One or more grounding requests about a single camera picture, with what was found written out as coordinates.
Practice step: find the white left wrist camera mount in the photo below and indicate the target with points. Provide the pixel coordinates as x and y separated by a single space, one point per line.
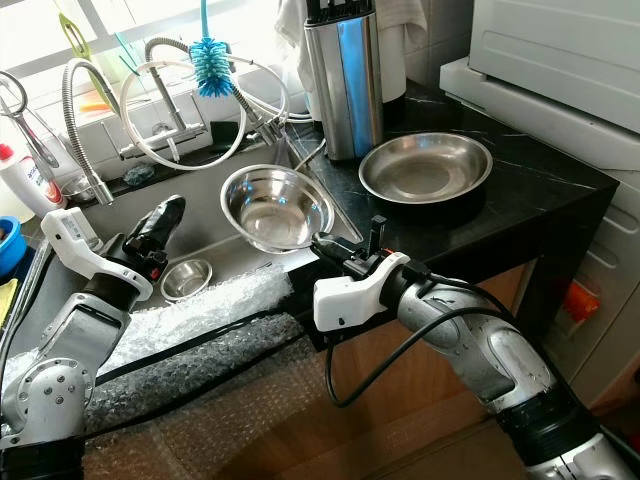
82 248

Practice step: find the yellow cloth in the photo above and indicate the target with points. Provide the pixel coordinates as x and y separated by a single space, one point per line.
7 298

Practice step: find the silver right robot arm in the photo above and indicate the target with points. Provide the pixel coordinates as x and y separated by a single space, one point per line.
490 350

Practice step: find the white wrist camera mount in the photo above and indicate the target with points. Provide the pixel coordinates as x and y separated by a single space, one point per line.
350 298
82 248

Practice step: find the small steel cup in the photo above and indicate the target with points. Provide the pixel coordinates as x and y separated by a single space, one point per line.
78 186

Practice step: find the clear bubble wrap sheet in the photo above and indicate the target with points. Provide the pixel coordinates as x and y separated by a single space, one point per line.
220 315

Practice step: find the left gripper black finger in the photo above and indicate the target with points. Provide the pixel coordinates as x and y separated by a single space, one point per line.
148 228
174 218

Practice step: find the white hanging towel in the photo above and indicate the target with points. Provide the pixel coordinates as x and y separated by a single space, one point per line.
405 30

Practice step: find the blue bottle brush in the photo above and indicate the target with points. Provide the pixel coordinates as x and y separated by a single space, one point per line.
213 68

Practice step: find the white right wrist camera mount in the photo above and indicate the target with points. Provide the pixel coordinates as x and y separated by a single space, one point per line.
350 298

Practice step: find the stainless steel sink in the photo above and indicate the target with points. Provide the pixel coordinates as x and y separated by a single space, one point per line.
210 225

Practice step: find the chrome sink faucet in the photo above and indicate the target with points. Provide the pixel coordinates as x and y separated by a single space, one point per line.
168 105

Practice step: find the steel knife block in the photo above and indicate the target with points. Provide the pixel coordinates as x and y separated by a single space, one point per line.
345 85

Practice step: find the white soap bottle red pump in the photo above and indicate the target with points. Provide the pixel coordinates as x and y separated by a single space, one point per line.
32 188

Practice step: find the small steel bowl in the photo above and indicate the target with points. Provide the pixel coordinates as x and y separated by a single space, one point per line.
188 280

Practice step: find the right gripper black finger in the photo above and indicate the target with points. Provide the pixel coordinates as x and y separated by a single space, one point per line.
332 250
378 238

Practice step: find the orange plastic object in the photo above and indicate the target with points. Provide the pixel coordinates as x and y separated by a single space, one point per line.
582 302

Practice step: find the dark scouring pad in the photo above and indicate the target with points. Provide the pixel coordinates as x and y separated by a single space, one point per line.
140 175

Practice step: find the large shallow steel bowl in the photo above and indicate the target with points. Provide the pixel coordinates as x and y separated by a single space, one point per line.
425 170

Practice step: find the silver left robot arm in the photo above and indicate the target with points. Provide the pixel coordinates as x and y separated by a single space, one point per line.
60 370

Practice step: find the green plastic utensil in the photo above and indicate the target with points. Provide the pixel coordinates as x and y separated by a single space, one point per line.
73 35

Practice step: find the blue plastic basin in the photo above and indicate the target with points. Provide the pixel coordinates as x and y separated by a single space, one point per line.
10 248

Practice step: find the white washing machine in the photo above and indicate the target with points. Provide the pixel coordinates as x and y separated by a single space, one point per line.
560 50

